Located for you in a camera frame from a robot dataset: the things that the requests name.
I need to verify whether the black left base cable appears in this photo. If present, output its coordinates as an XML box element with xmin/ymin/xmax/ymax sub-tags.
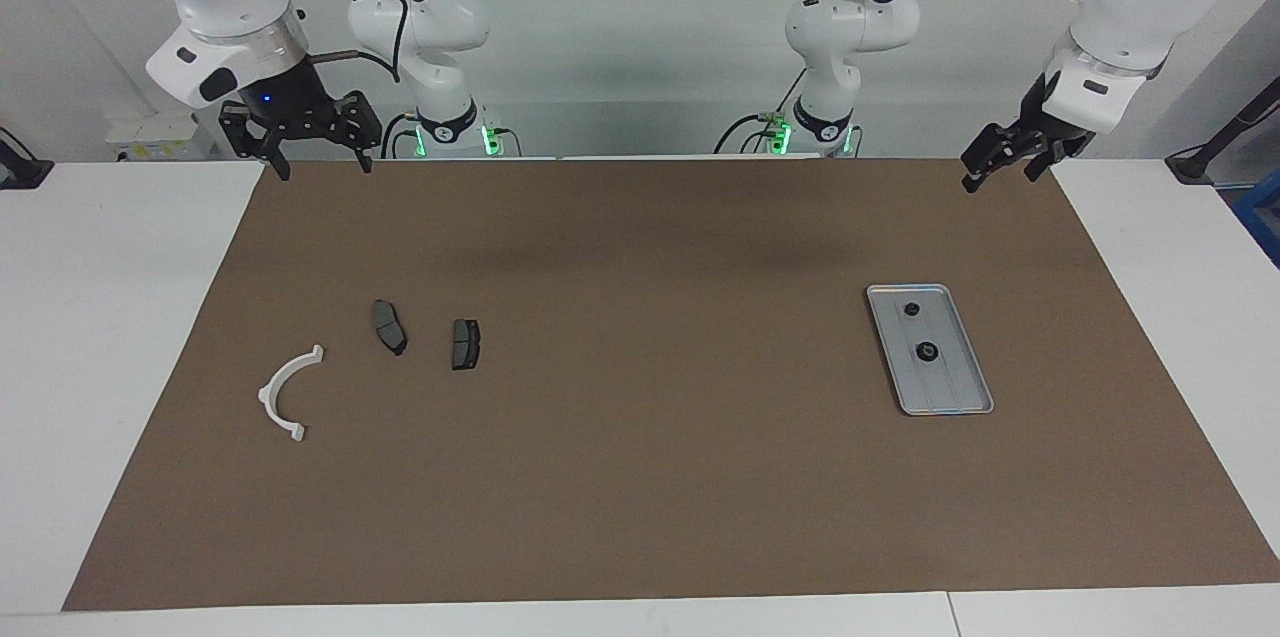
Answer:
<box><xmin>714</xmin><ymin>67</ymin><xmax>809</xmax><ymax>156</ymax></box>

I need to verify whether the white half-ring bracket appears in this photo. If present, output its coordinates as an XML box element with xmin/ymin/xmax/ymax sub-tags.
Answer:
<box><xmin>258</xmin><ymin>345</ymin><xmax>325</xmax><ymax>443</ymax></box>

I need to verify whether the black base cable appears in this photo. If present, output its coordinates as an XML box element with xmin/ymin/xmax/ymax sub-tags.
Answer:
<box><xmin>381</xmin><ymin>113</ymin><xmax>421</xmax><ymax>160</ymax></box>
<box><xmin>714</xmin><ymin>67</ymin><xmax>809</xmax><ymax>156</ymax></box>

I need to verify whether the brown table mat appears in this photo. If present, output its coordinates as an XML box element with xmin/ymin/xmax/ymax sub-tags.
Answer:
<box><xmin>62</xmin><ymin>157</ymin><xmax>1280</xmax><ymax>613</ymax></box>

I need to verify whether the black clamp mount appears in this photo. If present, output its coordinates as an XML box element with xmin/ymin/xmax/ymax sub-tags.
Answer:
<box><xmin>0</xmin><ymin>127</ymin><xmax>54</xmax><ymax>190</ymax></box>

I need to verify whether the blue crate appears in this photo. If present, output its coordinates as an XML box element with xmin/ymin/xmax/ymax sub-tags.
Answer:
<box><xmin>1232</xmin><ymin>182</ymin><xmax>1280</xmax><ymax>268</ymax></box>

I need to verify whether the silver metal tray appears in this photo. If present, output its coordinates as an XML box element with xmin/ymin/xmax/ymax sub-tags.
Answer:
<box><xmin>866</xmin><ymin>284</ymin><xmax>995</xmax><ymax>416</ymax></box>

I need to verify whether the black right base cable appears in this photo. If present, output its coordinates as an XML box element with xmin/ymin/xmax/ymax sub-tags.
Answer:
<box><xmin>381</xmin><ymin>113</ymin><xmax>421</xmax><ymax>160</ymax></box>

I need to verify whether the curved dark brake pad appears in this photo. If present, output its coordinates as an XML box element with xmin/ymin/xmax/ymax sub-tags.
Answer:
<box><xmin>371</xmin><ymin>300</ymin><xmax>408</xmax><ymax>357</ymax></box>

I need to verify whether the white power strip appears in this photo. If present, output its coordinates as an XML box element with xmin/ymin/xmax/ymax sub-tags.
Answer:
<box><xmin>105</xmin><ymin>113</ymin><xmax>216</xmax><ymax>161</ymax></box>

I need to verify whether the rectangular dark brake pad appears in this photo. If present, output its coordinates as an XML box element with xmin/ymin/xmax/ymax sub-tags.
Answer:
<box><xmin>451</xmin><ymin>319</ymin><xmax>483</xmax><ymax>371</ymax></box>

